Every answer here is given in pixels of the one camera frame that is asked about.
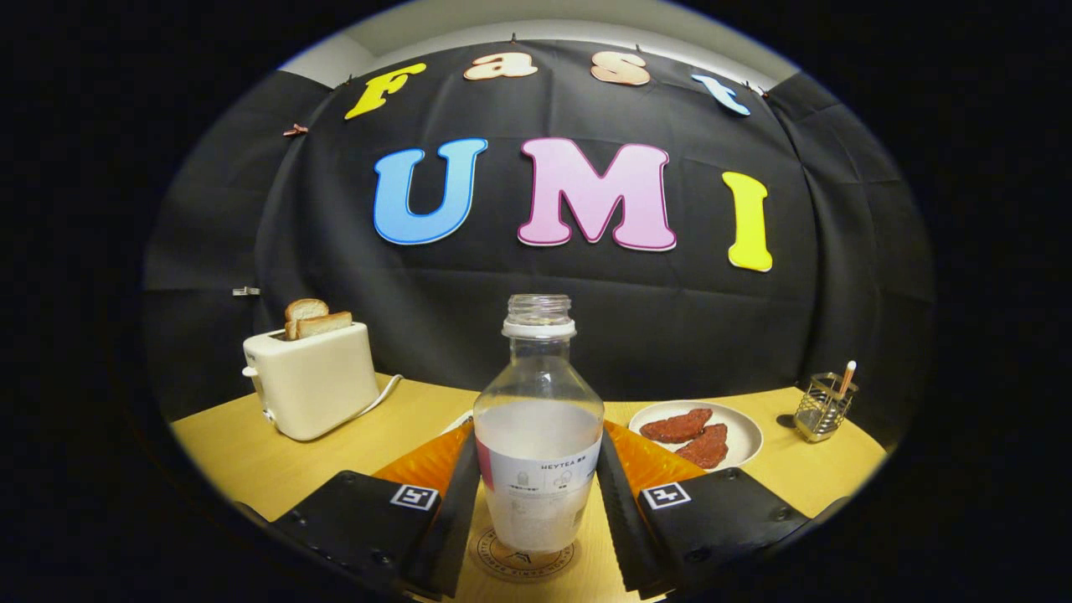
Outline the white toaster cable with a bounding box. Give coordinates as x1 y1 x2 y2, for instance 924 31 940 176
352 374 405 424

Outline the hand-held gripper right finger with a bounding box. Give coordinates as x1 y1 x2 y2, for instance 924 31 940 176
596 421 847 600

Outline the clear juice bottle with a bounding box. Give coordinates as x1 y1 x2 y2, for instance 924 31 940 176
473 293 606 554

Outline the toast slice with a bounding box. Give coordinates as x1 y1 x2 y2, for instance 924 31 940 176
284 298 330 340
295 312 353 340

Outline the red meat piece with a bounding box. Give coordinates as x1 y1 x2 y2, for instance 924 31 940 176
640 408 714 444
675 423 729 470

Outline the wooden table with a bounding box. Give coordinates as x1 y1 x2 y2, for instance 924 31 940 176
170 373 887 603

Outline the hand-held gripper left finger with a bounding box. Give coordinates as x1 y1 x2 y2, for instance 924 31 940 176
239 421 482 600

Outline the round white plate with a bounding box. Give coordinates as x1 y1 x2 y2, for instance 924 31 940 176
628 400 765 472

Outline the metal wire holder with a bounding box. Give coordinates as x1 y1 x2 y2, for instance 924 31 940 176
792 373 859 443

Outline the round wooden coaster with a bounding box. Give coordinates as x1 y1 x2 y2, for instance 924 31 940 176
469 523 579 583

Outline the black backdrop cloth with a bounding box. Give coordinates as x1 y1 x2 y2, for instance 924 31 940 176
142 38 935 453

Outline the cream toaster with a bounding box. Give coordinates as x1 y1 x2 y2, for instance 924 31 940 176
242 322 379 442

